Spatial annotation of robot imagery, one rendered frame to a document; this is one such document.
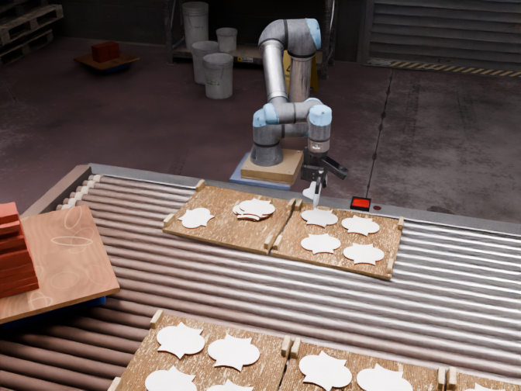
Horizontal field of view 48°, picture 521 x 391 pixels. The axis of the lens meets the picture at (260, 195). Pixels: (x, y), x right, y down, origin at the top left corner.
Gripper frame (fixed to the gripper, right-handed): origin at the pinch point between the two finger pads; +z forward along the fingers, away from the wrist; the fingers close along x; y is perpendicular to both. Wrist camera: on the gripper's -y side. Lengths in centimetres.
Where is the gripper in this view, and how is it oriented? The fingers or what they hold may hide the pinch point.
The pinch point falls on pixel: (320, 198)
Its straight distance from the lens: 219.3
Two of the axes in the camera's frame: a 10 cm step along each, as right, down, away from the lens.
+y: -9.5, -1.7, 2.7
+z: 0.0, 8.5, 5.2
